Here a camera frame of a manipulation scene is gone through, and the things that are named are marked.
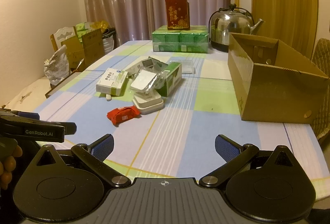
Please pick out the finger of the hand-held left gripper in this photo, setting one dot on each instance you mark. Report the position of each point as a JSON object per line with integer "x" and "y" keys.
{"x": 70, "y": 128}
{"x": 29, "y": 115}

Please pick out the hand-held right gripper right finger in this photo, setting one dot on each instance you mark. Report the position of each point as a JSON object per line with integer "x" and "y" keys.
{"x": 226, "y": 149}

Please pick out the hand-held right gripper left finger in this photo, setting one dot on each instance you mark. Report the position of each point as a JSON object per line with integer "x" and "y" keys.
{"x": 103, "y": 148}

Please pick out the brown cardboard box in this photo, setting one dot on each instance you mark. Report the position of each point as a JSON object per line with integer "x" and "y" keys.
{"x": 270, "y": 90}

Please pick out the silver foil bag green leaf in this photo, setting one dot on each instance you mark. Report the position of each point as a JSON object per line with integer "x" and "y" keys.
{"x": 144, "y": 82}

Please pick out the green medicine box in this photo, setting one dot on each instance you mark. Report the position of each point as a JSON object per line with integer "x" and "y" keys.
{"x": 170, "y": 82}

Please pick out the clear plastic case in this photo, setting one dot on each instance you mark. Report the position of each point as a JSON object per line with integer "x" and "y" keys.
{"x": 187, "y": 66}

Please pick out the person's left hand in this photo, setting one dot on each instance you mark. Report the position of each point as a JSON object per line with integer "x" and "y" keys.
{"x": 7, "y": 164}

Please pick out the beige printed cloth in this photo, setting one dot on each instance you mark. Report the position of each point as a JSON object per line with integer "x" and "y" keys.
{"x": 23, "y": 95}

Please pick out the red snack packet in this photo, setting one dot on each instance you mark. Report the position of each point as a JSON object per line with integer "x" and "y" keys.
{"x": 123, "y": 115}

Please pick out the checked tablecloth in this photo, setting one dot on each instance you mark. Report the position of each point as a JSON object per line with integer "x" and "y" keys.
{"x": 180, "y": 126}

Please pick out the silver plastic bag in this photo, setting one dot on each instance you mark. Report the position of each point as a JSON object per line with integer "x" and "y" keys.
{"x": 55, "y": 69}

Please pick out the white square box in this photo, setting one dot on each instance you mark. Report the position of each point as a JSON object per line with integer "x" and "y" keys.
{"x": 148, "y": 106}

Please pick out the white medicine box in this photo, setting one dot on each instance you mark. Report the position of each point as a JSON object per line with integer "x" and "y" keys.
{"x": 110, "y": 82}

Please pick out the open cardboard carton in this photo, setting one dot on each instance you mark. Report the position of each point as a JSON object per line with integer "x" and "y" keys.
{"x": 90, "y": 46}

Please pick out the white wooden chair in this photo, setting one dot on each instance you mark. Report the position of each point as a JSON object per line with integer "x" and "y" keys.
{"x": 61, "y": 34}

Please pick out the green boxes stack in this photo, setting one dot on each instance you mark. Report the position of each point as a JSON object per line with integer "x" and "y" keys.
{"x": 83, "y": 28}

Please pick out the yellow plastic bag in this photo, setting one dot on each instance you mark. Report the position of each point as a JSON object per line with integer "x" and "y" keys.
{"x": 100, "y": 26}

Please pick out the green wrapped box pack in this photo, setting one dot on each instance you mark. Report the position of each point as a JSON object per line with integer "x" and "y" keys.
{"x": 180, "y": 39}

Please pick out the stainless steel kettle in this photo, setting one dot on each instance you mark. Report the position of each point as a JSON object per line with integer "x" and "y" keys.
{"x": 229, "y": 25}

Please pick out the red tea tin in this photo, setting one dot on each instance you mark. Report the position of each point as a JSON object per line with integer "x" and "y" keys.
{"x": 178, "y": 12}

